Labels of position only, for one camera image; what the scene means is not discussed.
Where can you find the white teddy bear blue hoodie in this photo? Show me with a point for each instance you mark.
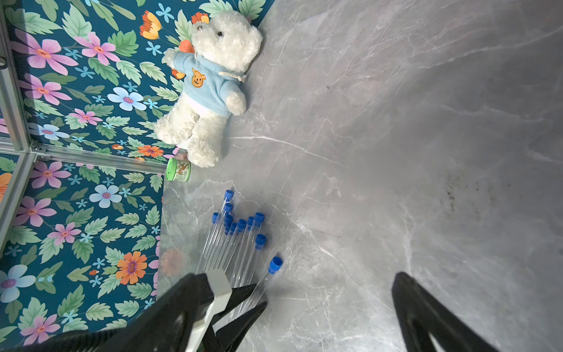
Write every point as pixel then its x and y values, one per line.
pixel 214 71

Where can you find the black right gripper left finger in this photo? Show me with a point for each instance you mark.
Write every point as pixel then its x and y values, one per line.
pixel 183 319

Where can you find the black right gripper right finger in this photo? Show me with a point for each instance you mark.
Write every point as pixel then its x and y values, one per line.
pixel 424 320

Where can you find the green lidded small jar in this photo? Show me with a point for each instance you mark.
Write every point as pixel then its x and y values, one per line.
pixel 178 170

